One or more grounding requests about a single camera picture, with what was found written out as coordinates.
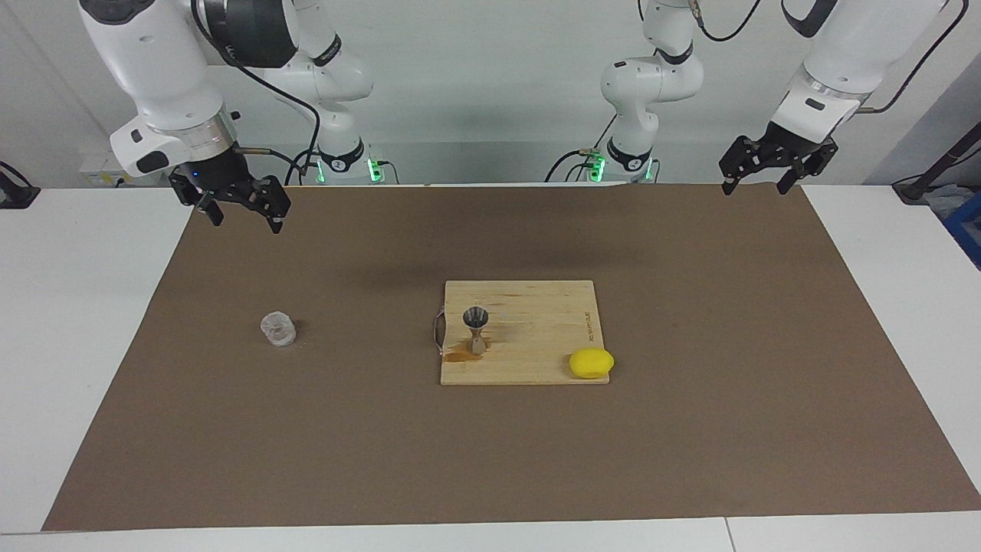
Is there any brown table mat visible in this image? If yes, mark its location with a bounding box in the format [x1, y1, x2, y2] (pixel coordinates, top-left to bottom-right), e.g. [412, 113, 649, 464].
[42, 182, 981, 532]

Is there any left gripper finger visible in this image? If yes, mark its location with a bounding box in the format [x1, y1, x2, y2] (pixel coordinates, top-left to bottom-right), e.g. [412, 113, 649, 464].
[718, 136, 767, 197]
[776, 136, 839, 196]

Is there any blue crate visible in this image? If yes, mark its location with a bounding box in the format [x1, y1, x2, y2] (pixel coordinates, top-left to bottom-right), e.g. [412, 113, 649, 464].
[944, 192, 981, 269]

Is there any black stand leg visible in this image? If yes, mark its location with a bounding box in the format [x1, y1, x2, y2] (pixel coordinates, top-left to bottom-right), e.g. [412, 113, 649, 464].
[893, 123, 981, 204]

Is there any black base cable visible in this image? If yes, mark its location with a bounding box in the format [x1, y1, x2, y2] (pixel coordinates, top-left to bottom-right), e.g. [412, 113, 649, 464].
[284, 148, 323, 186]
[544, 115, 618, 183]

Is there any yellow lemon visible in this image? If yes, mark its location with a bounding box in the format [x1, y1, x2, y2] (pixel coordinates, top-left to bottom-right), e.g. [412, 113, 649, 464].
[569, 348, 615, 380]

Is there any small clear glass cup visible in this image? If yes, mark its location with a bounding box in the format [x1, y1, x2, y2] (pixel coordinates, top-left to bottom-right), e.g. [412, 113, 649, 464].
[261, 310, 297, 347]

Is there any white wall power strip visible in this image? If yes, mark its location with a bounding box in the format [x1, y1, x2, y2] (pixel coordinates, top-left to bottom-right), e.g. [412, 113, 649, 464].
[79, 151, 123, 187]

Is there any metal double jigger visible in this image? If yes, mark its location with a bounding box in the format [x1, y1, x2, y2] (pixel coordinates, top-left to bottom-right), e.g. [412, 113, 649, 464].
[463, 307, 493, 357]

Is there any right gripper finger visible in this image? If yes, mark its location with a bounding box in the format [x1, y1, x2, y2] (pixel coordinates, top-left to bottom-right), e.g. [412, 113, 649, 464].
[169, 172, 225, 228]
[244, 175, 293, 235]

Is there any black table clamp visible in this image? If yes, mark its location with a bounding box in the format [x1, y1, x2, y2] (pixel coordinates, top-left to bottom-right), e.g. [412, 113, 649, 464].
[0, 161, 41, 209]

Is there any crumpled clear plastic bag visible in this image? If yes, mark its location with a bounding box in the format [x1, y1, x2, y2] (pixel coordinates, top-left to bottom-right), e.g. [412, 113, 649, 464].
[924, 184, 974, 219]

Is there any wooden cutting board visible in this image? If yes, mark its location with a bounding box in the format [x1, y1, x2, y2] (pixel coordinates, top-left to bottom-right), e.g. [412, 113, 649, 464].
[433, 280, 612, 386]

